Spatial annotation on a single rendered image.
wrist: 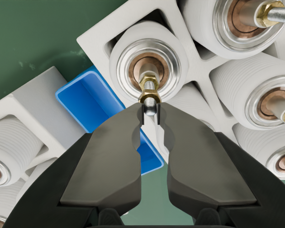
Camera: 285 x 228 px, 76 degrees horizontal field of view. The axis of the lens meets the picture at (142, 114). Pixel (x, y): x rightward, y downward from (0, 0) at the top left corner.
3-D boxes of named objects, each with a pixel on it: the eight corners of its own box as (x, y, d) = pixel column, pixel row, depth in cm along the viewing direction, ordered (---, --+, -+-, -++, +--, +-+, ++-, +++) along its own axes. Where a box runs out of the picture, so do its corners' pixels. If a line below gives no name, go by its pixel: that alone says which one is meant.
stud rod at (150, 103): (147, 71, 20) (148, 102, 13) (155, 76, 20) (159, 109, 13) (142, 78, 20) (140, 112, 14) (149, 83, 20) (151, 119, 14)
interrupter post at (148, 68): (157, 59, 21) (159, 68, 18) (159, 79, 22) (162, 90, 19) (136, 64, 21) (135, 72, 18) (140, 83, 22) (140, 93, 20)
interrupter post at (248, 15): (266, 11, 18) (288, 12, 16) (245, 30, 19) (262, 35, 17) (253, -8, 18) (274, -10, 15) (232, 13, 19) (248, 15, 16)
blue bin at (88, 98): (71, 75, 48) (51, 94, 37) (105, 53, 45) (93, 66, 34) (133, 150, 61) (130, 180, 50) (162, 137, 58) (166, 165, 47)
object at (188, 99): (159, 65, 39) (169, 104, 24) (201, 77, 40) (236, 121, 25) (147, 103, 44) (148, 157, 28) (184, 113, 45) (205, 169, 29)
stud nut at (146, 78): (147, 70, 18) (148, 72, 17) (161, 79, 18) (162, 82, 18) (136, 85, 19) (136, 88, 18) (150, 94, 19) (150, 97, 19)
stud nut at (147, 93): (148, 83, 15) (148, 87, 14) (165, 95, 15) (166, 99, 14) (135, 102, 15) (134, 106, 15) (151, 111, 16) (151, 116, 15)
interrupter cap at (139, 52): (177, 30, 19) (178, 31, 19) (182, 94, 23) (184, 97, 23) (108, 45, 20) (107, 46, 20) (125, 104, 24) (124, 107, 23)
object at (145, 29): (167, 13, 34) (186, 18, 19) (173, 63, 39) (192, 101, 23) (117, 24, 35) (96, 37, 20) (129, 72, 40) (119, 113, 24)
